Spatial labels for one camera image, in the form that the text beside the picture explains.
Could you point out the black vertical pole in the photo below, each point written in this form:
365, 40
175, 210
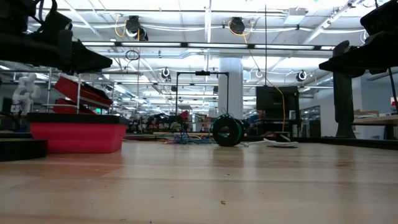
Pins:
265, 46

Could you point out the white ceiling box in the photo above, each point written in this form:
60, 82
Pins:
295, 15

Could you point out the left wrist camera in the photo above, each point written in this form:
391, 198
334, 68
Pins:
56, 23

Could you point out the wooden workbench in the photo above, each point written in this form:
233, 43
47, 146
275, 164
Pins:
376, 120

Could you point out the ceiling light strip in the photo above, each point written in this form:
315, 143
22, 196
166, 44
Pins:
217, 45

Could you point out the white building column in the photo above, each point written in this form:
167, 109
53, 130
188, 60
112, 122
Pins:
231, 81

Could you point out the black gantry frame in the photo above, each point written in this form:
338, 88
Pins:
202, 73

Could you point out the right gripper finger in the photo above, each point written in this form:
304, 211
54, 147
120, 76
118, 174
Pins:
342, 67

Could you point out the red storage bin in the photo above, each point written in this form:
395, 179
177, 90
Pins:
62, 107
71, 88

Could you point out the black thin pole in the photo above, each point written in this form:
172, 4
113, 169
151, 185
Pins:
393, 90

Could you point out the black monitor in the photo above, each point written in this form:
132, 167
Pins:
273, 98

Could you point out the red and black box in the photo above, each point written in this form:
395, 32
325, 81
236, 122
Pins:
77, 137

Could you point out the metal shelf rack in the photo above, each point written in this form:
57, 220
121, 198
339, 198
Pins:
79, 90

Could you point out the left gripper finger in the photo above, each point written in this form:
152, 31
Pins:
90, 60

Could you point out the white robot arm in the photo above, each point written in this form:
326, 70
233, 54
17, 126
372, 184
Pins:
26, 90

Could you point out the black tall stand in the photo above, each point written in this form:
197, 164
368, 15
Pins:
343, 102

